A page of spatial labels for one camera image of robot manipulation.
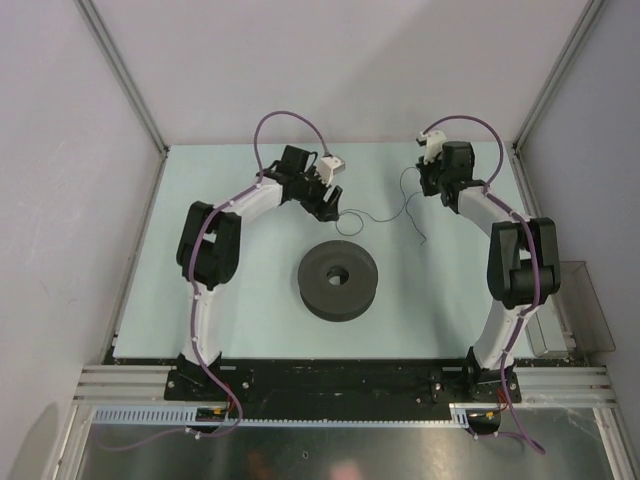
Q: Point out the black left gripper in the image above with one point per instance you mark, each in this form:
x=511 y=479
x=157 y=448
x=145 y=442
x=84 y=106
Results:
x=323 y=211

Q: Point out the aluminium corner post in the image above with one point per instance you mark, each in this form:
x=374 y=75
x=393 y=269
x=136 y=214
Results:
x=575 y=43
x=116 y=63

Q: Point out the clear plastic bin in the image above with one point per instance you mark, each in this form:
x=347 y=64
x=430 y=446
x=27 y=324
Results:
x=572 y=320

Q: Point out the right aluminium corner post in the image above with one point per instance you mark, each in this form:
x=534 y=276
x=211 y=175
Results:
x=575 y=43

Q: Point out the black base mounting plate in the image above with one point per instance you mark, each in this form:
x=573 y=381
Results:
x=334 y=390

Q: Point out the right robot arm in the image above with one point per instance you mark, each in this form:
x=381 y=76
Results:
x=523 y=267

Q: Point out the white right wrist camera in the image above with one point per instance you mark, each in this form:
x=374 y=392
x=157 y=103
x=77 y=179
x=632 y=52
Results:
x=432 y=143

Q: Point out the aluminium frame rail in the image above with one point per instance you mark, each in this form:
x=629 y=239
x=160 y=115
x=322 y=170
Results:
x=554 y=387

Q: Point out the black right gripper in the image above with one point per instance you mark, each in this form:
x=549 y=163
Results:
x=427 y=188

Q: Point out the left aluminium corner post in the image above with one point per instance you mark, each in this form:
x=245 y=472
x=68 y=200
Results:
x=116 y=63

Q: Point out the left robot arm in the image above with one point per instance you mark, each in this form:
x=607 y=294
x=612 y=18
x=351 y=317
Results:
x=209 y=248

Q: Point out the dark perforated cable spool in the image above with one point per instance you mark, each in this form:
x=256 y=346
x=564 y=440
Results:
x=337 y=280

